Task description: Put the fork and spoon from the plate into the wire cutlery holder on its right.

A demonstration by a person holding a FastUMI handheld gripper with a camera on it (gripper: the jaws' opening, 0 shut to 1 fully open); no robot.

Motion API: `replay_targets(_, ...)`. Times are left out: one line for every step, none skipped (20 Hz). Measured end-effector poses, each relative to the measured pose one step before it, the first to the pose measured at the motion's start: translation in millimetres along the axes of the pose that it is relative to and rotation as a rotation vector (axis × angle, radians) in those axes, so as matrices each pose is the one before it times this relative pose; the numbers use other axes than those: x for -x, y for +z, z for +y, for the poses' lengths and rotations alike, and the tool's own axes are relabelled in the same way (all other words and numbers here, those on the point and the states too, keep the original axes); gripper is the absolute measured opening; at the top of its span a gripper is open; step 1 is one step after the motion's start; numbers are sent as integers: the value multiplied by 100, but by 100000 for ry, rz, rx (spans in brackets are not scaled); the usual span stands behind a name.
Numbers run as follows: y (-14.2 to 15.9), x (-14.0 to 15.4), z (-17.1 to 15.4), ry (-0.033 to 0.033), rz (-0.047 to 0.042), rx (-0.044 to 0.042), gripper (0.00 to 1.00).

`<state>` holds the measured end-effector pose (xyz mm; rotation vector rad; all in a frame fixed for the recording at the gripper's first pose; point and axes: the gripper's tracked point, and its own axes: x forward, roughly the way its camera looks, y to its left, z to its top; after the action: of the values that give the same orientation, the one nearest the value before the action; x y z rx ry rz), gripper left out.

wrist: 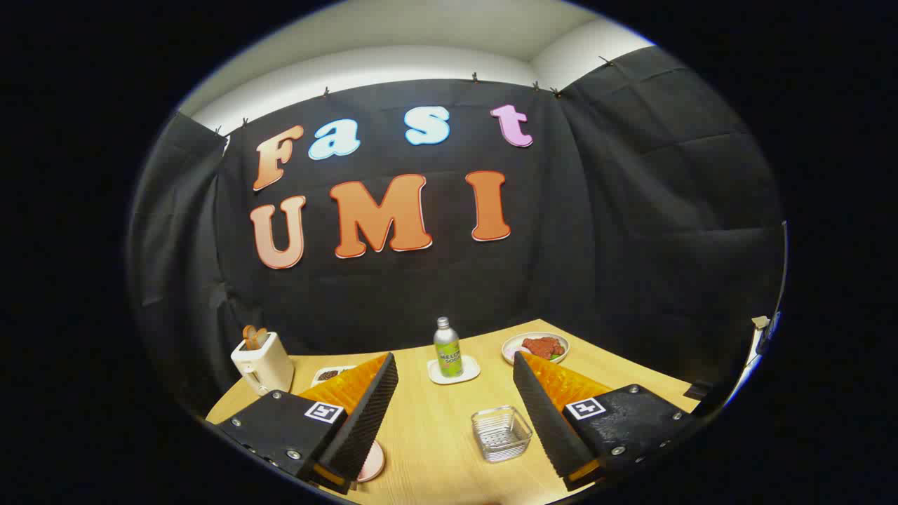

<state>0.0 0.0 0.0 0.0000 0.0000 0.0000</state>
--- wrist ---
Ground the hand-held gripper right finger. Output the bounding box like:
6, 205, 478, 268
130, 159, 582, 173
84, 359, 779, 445
512, 351, 702, 492

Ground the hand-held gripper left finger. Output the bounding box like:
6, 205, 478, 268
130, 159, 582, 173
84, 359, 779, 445
216, 352, 399, 495

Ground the pink round plate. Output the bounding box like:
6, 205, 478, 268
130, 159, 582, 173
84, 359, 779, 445
356, 440, 386, 483

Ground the white divided dish with beans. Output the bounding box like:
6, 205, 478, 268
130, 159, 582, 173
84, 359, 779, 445
311, 365, 358, 387

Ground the red-brown meat piece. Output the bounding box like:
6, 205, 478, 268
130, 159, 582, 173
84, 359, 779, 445
521, 337, 565, 360

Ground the white bowl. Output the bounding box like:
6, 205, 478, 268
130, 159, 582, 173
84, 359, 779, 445
502, 332, 570, 365

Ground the white square coaster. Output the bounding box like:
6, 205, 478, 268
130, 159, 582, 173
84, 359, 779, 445
427, 355, 481, 385

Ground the green label metal bottle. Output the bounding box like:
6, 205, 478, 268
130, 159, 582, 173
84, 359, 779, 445
433, 316, 464, 379

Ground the cream toaster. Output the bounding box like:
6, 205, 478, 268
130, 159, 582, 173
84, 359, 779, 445
231, 331, 295, 396

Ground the black backdrop cloth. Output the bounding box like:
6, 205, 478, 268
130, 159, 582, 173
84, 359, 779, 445
126, 46, 786, 422

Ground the metal wire basket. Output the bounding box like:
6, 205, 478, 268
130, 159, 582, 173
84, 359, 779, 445
471, 405, 534, 464

